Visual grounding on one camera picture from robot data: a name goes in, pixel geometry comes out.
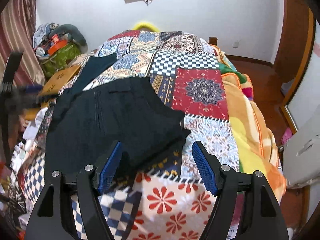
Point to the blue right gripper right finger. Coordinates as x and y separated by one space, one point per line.
207 166

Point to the dark teal folded garment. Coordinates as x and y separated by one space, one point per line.
92 69

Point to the striped red curtain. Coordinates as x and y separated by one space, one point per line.
18 23

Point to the orange box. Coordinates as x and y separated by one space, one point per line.
57 44

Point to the wooden door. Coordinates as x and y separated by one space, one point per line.
297 34

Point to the pink croc shoe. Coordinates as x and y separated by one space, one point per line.
286 136

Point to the black pants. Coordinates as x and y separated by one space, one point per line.
85 125

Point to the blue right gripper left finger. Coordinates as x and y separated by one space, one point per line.
107 165

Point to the grey plush toy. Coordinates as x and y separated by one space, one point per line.
76 35

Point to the green patterned storage bag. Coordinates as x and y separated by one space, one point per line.
59 60

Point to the orange yellow fleece blanket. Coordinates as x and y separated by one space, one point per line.
256 143

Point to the yellow object behind bed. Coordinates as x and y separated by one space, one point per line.
145 26

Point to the patchwork patterned bedsheet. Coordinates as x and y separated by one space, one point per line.
168 199

